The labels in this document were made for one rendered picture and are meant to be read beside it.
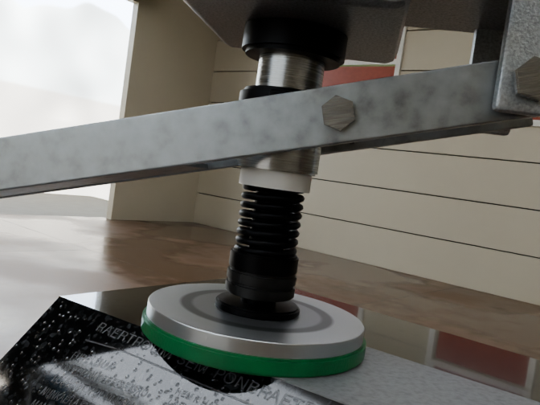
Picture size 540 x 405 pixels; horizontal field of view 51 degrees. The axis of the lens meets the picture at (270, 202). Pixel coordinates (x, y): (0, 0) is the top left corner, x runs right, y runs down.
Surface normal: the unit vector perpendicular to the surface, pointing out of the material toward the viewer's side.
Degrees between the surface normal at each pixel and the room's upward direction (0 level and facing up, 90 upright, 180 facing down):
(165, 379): 45
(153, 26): 90
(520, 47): 90
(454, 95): 90
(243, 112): 90
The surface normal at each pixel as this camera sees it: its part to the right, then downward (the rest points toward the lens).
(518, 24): -0.16, 0.03
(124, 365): -0.29, -0.72
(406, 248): -0.63, -0.05
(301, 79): 0.32, 0.10
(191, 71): 0.76, 0.14
